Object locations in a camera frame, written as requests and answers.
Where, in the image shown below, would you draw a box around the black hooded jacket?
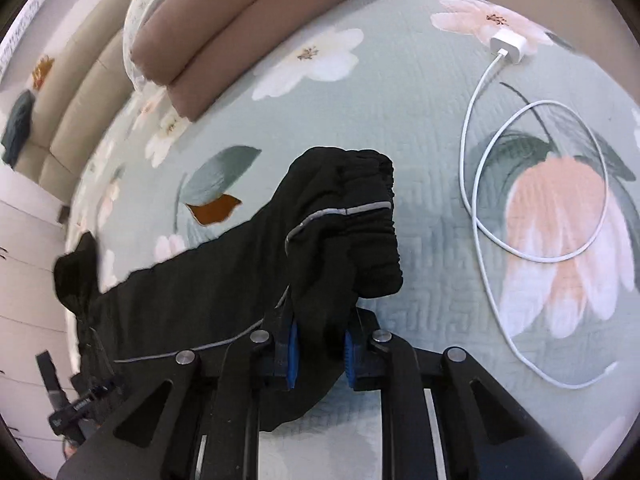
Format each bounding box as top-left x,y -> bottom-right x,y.
53,148 -> 404,431

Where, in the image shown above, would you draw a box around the white wardrobe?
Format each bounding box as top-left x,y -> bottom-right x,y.
1,165 -> 74,478

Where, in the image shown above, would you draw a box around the floral green bed sheet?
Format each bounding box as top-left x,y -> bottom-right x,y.
66,0 -> 639,479

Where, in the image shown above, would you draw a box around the dark green folded cloth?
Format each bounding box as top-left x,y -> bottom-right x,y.
1,90 -> 36,168

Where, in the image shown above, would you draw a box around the beige padded headboard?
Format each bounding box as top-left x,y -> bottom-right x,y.
14,0 -> 132,204

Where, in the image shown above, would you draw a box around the orange plush toy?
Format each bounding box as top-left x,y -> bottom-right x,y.
32,55 -> 54,92

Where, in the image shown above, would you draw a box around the white charger plug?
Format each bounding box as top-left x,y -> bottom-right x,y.
489,27 -> 529,64

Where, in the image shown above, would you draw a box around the folded brown quilt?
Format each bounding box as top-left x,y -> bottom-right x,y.
130,0 -> 407,123

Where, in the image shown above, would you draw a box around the white charging cable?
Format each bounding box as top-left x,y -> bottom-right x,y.
458,52 -> 620,391

